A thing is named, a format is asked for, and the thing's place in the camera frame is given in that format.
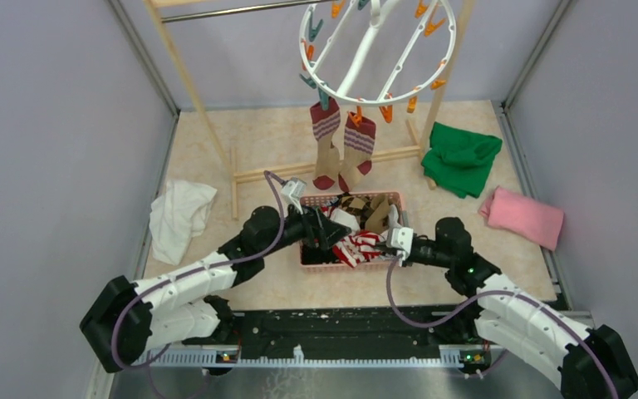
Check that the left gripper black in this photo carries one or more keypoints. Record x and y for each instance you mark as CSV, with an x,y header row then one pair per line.
x,y
318,231

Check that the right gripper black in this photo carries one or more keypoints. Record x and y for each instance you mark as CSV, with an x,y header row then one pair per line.
x,y
391,251

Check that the red white striped sock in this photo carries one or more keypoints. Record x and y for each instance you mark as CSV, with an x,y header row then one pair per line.
x,y
358,248

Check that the beige purple striped sock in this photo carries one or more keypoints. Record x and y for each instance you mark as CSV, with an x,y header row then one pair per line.
x,y
359,145

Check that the white round clip hanger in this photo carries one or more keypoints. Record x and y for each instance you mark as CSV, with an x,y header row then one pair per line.
x,y
385,52

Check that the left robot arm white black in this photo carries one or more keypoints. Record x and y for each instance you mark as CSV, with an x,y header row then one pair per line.
x,y
129,318

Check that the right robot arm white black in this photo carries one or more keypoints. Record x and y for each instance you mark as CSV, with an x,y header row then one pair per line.
x,y
580,361

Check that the orange clip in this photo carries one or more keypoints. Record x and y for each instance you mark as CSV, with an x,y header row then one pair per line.
x,y
387,113
413,101
356,116

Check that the white black sock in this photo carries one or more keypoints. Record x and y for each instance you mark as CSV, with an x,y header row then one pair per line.
x,y
373,220

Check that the pink plastic basket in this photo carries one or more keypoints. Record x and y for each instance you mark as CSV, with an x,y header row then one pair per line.
x,y
316,260

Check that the brown argyle sock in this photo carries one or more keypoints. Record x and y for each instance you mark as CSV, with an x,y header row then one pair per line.
x,y
354,203

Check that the green cloth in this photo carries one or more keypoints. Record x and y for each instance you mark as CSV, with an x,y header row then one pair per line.
x,y
460,161

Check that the pink cloth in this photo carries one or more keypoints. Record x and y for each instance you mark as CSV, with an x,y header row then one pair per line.
x,y
535,221

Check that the white cloth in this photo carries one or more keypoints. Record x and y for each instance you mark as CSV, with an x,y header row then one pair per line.
x,y
177,216

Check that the metal rack rod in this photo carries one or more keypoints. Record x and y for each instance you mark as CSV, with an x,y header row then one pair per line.
x,y
239,10

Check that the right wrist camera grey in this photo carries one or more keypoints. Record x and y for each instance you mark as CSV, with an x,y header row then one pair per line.
x,y
400,237

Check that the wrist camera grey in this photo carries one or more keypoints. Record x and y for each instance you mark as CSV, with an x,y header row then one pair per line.
x,y
400,237
292,192

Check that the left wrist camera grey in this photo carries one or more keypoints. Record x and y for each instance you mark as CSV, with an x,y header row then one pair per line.
x,y
292,192

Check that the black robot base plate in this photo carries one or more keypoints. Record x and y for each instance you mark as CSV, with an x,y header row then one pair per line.
x,y
330,334

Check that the wooden drying rack frame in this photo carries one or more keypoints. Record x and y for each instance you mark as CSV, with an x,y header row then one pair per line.
x,y
432,16

